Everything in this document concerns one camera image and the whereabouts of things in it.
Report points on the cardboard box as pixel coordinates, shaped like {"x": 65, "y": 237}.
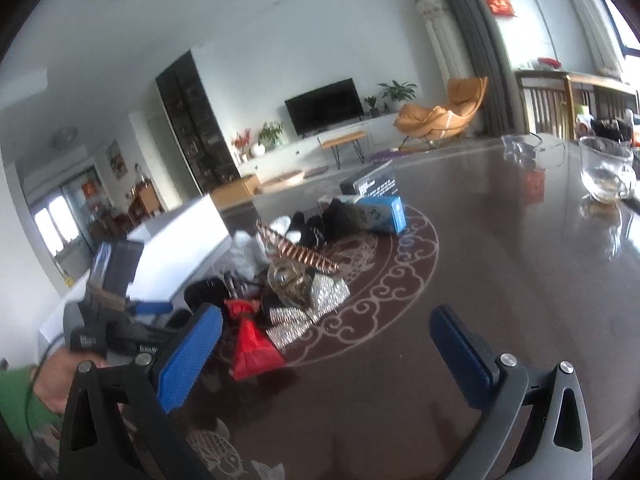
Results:
{"x": 235, "y": 191}

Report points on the brown striped feather item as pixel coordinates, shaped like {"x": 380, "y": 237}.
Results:
{"x": 295, "y": 255}

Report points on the black bag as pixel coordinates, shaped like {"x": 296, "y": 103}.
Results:
{"x": 610, "y": 130}

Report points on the framed wall picture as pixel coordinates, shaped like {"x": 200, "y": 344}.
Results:
{"x": 115, "y": 160}

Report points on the person's left forearm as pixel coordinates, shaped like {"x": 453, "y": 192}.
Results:
{"x": 15, "y": 400}

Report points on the flat screen television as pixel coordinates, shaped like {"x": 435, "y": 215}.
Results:
{"x": 325, "y": 105}

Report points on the silver glitter cloth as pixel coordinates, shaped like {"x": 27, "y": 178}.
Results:
{"x": 327, "y": 292}

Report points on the large green potted plant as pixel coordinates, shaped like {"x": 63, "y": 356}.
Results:
{"x": 397, "y": 91}

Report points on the small grey box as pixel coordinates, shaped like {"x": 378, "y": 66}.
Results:
{"x": 327, "y": 202}

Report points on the small potted plant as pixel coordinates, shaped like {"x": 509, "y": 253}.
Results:
{"x": 371, "y": 105}

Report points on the round ceiling light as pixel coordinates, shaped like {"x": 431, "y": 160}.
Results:
{"x": 65, "y": 137}

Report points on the black pouch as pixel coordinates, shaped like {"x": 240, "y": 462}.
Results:
{"x": 205, "y": 295}

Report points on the wooden bench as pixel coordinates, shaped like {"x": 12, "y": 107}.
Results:
{"x": 342, "y": 138}

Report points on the blue carton box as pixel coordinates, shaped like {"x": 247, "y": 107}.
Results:
{"x": 382, "y": 212}

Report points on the white standing air conditioner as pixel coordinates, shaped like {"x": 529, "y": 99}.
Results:
{"x": 440, "y": 35}

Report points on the white round vase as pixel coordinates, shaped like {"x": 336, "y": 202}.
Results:
{"x": 258, "y": 149}

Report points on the grey curtain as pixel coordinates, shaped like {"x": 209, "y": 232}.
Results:
{"x": 480, "y": 35}

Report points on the red mesh pouch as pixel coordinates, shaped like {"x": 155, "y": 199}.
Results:
{"x": 252, "y": 345}

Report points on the wooden chair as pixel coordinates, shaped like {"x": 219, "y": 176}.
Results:
{"x": 545, "y": 105}
{"x": 600, "y": 92}

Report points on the glass cup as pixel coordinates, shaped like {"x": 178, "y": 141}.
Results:
{"x": 602, "y": 170}

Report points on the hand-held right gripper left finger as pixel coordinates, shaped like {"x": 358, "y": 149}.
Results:
{"x": 190, "y": 360}

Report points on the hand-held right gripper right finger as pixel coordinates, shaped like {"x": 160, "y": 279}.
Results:
{"x": 462, "y": 360}

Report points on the white knitted sock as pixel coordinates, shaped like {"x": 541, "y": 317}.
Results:
{"x": 247, "y": 255}
{"x": 282, "y": 224}

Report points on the clear glass tray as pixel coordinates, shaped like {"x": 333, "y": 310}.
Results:
{"x": 520, "y": 147}

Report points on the dark display cabinet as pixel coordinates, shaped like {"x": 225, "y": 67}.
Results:
{"x": 195, "y": 125}

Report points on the black sock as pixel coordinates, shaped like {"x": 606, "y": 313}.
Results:
{"x": 307, "y": 232}

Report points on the round glass jar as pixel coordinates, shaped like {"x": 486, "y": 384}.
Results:
{"x": 287, "y": 282}

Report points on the white storage box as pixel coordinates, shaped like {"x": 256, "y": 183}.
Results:
{"x": 175, "y": 245}

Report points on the red plate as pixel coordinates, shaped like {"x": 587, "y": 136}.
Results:
{"x": 549, "y": 62}

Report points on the orange lounge chair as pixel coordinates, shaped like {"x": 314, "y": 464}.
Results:
{"x": 440, "y": 110}

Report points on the black printed box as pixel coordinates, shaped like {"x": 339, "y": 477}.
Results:
{"x": 372, "y": 182}

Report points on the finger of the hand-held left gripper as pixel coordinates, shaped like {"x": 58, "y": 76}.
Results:
{"x": 145, "y": 338}
{"x": 150, "y": 308}

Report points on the red flower bouquet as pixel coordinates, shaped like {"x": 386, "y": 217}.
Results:
{"x": 243, "y": 142}

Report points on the black remote control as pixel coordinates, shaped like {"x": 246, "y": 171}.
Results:
{"x": 632, "y": 205}

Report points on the dark patterned wooden desk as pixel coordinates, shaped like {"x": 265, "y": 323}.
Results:
{"x": 400, "y": 310}

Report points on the person's left hand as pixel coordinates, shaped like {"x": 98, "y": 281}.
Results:
{"x": 52, "y": 380}

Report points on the green leafy potted plant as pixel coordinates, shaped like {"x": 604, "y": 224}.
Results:
{"x": 271, "y": 134}

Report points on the purple floor mat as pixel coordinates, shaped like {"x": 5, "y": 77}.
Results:
{"x": 385, "y": 156}

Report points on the wooden side cabinet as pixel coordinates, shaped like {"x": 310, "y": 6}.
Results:
{"x": 147, "y": 200}

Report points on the white television cabinet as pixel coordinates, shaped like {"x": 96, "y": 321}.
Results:
{"x": 310, "y": 149}

